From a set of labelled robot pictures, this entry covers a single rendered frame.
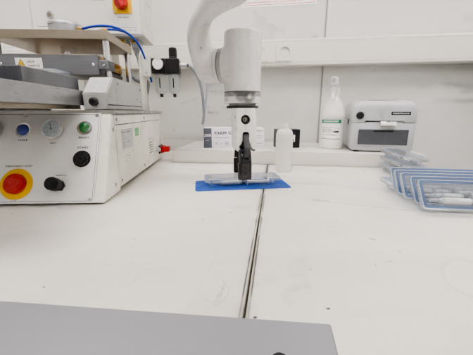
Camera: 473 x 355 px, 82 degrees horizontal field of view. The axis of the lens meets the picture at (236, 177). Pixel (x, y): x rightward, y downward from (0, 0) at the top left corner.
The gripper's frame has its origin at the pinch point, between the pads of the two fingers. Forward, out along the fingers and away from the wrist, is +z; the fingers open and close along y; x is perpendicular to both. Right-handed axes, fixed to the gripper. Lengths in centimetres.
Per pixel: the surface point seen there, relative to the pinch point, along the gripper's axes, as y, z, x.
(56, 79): -9.0, -19.7, 35.7
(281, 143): 11.6, -5.2, -13.3
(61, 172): -8.8, -2.4, 37.4
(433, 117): 37, -12, -86
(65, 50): 15, -29, 43
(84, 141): -6.4, -8.3, 33.3
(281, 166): 11.4, 1.6, -13.7
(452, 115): 36, -13, -92
